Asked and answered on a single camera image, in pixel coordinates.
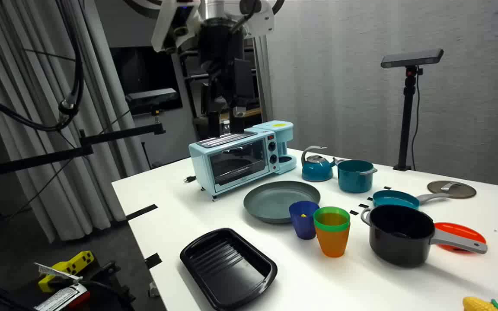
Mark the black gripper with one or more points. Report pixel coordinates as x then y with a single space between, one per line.
219 41

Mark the blue plastic cup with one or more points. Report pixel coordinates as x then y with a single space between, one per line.
300 227

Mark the green plastic cup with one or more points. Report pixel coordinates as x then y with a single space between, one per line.
328 227

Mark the orange plastic cup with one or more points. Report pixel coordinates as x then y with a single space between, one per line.
332 245

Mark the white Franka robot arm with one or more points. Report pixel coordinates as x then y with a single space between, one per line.
167 24

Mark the grey-green round plate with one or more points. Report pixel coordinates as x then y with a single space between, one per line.
271 201

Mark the dark storage shelf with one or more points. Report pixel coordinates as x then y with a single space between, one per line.
242 113

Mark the light blue toaster oven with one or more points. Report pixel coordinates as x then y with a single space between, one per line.
231 162

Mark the short black metal bar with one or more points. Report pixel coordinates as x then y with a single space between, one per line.
121 134

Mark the teal toy kettle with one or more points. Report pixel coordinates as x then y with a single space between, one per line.
316 172

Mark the teal toy pot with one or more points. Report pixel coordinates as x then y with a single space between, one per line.
352 181

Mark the long black metal bar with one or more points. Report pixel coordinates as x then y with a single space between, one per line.
29 162

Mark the black baking tray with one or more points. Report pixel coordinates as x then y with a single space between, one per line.
224 269

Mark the small teal frying pan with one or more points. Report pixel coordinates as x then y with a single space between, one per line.
396 200

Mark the grey pleated curtain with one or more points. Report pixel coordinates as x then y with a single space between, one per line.
29 191

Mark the grey fabric backdrop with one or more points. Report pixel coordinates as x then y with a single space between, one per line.
479 115

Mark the yellow hand tool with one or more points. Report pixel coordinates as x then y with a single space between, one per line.
69 265

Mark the grey round pot lid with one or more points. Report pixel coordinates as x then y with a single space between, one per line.
449 189

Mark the red and white device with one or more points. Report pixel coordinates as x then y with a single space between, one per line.
64 300

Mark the yellow toy corn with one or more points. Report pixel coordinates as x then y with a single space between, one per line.
475 305

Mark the dark wall screen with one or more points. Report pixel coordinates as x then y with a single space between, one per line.
138 70

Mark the black stereo camera bar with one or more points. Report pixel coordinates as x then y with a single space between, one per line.
153 101

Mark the black table bracket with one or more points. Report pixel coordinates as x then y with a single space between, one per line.
140 214
152 260

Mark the black tripod-mounted camera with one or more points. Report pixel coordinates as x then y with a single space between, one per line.
411 58

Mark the black camera tripod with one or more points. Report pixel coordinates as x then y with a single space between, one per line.
406 115

